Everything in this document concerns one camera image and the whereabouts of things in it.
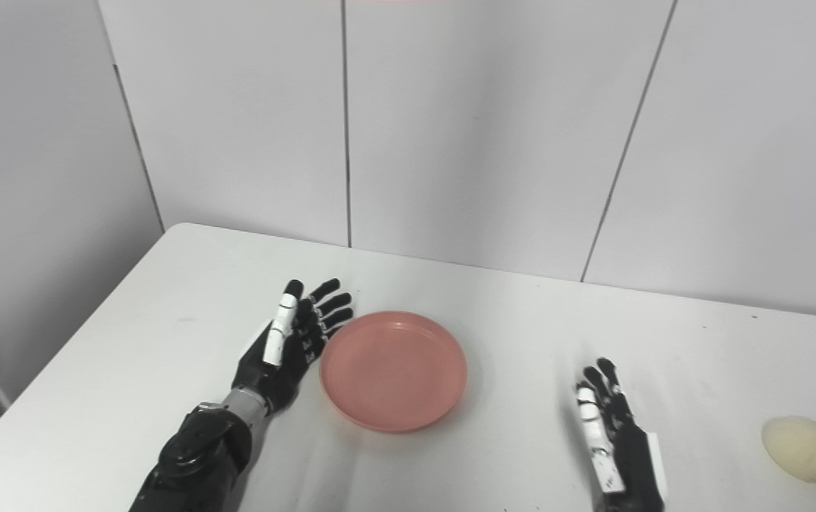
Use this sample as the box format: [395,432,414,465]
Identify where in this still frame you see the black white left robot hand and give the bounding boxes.
[232,278,354,415]

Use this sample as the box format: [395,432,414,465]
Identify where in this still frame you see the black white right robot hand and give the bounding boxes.
[575,358,668,512]

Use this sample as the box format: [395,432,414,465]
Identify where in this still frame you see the pink round plate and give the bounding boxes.
[319,311,468,434]

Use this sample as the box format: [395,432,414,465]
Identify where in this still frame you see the cream steamed bun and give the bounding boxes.
[761,416,816,484]

